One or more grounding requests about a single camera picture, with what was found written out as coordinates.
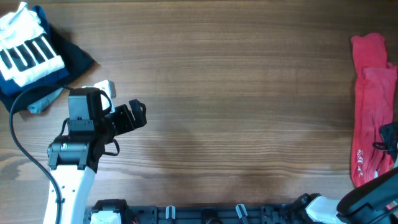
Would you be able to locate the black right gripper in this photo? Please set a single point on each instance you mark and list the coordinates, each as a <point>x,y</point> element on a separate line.
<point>386,131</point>

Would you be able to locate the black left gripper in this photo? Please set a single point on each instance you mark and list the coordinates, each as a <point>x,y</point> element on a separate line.
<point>138,116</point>

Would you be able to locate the red soccer t-shirt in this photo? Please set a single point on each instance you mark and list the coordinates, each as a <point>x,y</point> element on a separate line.
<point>374,93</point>

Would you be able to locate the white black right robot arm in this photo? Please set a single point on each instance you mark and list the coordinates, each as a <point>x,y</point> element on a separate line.
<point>368,203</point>

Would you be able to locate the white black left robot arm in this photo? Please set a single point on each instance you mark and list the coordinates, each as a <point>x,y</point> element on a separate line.
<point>74,157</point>

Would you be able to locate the grey folded shirt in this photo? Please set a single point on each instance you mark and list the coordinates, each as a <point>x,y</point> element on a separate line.
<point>40,105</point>

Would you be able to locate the white black printed folded shirt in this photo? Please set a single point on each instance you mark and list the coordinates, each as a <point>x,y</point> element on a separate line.
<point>25,46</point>

